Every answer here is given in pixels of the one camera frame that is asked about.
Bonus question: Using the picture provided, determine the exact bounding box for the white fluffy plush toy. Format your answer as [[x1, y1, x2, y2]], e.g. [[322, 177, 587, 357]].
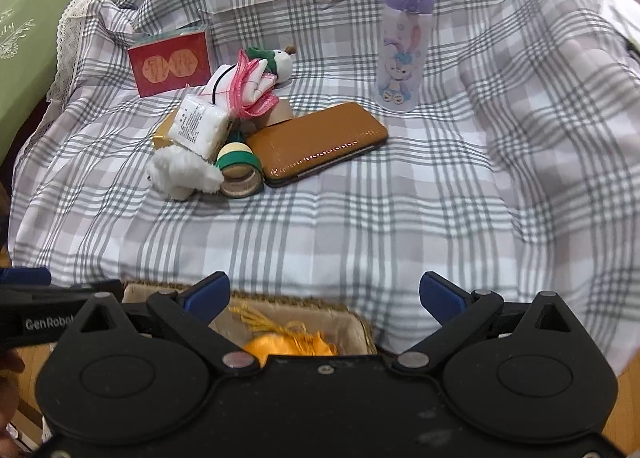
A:
[[146, 145, 224, 201]]

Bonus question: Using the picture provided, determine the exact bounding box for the green cushion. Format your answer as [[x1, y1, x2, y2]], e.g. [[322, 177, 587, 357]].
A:
[[0, 0, 70, 156]]

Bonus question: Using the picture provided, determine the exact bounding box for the grey plaid cloth cover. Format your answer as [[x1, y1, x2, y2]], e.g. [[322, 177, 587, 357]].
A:
[[9, 0, 639, 370]]

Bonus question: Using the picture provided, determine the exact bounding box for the purple cartoon water bottle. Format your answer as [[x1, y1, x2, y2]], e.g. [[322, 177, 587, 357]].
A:
[[374, 0, 435, 111]]

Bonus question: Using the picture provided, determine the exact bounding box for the green white plush toy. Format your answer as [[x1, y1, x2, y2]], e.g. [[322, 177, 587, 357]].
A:
[[245, 45, 297, 84]]

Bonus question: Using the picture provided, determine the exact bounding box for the pink white towel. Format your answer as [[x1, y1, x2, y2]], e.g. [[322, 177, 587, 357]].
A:
[[201, 50, 279, 120]]

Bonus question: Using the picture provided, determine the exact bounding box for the woven lined basket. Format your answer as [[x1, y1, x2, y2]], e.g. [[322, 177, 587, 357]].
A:
[[124, 282, 376, 371]]

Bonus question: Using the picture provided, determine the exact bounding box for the white cotton pads pack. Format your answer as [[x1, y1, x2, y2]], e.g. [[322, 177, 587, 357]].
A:
[[167, 95, 232, 161]]

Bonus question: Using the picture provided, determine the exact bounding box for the orange satin drawstring pouch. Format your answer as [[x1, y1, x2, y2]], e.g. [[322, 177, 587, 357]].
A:
[[231, 304, 338, 367]]

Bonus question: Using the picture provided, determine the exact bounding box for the cream green wooden toy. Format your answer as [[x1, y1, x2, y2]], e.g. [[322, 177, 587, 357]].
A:
[[215, 131, 262, 180]]

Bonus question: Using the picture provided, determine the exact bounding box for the brown leather case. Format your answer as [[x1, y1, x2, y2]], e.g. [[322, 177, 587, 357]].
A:
[[247, 103, 388, 187]]

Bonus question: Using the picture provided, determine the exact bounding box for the red envelope box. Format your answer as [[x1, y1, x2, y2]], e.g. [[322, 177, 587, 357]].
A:
[[128, 25, 212, 97]]

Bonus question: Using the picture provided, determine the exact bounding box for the beige tape roll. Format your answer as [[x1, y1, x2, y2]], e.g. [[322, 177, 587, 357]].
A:
[[219, 168, 264, 199]]

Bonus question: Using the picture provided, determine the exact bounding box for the gold cardboard box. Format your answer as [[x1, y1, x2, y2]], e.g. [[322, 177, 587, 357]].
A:
[[152, 108, 178, 150]]

